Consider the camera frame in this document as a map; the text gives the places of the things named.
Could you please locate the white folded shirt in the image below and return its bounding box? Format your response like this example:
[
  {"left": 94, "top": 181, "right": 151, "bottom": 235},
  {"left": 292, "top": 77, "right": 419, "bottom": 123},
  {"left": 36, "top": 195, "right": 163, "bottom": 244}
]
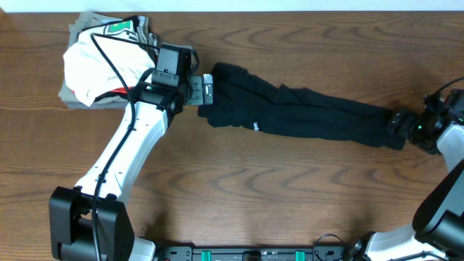
[{"left": 63, "top": 20, "right": 154, "bottom": 107}]

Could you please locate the red and black folded garment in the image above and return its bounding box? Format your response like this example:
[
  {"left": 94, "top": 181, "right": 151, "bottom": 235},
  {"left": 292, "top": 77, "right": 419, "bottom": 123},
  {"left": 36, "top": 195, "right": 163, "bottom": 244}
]
[{"left": 93, "top": 88, "right": 128, "bottom": 104}]

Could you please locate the black t-shirt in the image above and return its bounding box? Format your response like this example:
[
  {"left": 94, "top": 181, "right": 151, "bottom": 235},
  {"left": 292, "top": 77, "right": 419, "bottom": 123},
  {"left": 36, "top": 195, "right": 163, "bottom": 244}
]
[{"left": 198, "top": 62, "right": 405, "bottom": 150}]

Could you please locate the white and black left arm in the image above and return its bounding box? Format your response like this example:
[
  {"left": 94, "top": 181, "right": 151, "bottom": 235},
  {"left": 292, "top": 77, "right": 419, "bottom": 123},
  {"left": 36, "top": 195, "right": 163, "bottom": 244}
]
[{"left": 49, "top": 43, "right": 213, "bottom": 260}]

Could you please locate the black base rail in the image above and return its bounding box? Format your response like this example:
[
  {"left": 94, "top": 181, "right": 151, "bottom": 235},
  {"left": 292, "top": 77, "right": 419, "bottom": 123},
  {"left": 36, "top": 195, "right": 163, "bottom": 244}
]
[{"left": 153, "top": 245, "right": 354, "bottom": 261}]

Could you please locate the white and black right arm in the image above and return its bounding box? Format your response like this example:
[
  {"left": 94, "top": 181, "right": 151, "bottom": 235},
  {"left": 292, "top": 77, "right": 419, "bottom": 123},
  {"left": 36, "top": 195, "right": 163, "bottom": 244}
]
[{"left": 343, "top": 89, "right": 463, "bottom": 260}]

